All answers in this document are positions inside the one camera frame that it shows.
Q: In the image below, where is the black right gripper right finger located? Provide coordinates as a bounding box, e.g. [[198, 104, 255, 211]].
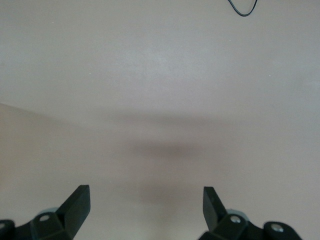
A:
[[198, 186, 303, 240]]

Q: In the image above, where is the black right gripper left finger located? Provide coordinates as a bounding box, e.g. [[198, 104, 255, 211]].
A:
[[0, 184, 91, 240]]

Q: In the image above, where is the thin black cable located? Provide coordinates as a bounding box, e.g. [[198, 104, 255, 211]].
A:
[[227, 0, 259, 18]]

